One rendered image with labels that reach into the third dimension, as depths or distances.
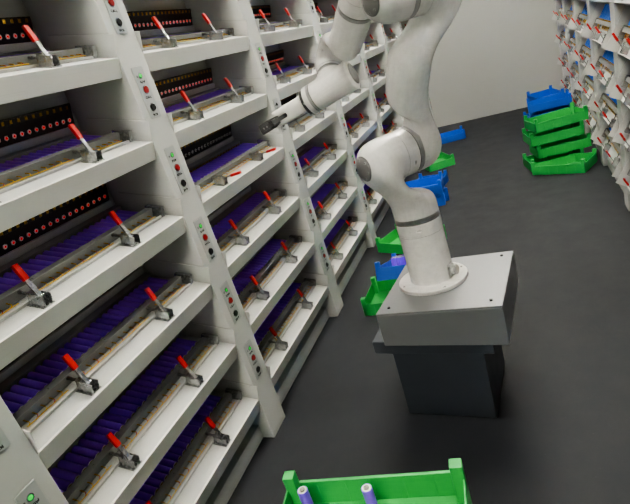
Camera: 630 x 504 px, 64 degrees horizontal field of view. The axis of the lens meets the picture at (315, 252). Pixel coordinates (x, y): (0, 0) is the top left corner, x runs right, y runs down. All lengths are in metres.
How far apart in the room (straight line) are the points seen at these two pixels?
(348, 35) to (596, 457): 1.16
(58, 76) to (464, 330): 1.06
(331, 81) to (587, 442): 1.13
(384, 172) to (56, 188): 0.71
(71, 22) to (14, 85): 0.33
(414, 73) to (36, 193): 0.80
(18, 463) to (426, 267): 0.98
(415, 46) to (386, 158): 0.26
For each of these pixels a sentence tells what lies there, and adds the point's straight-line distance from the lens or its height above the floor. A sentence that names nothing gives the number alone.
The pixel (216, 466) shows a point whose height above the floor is 0.15.
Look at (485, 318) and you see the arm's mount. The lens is 1.27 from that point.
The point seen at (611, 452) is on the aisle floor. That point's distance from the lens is 1.45.
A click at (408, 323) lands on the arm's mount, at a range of 1.32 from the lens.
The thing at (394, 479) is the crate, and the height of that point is 0.37.
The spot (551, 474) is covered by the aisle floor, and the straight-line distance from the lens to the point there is 1.40.
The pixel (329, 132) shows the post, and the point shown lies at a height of 0.66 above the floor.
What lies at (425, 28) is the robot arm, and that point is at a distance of 1.19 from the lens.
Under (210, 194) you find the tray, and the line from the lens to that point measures 1.49.
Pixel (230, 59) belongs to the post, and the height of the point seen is 1.10.
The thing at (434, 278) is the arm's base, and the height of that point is 0.41.
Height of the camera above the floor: 1.03
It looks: 20 degrees down
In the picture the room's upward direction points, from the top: 18 degrees counter-clockwise
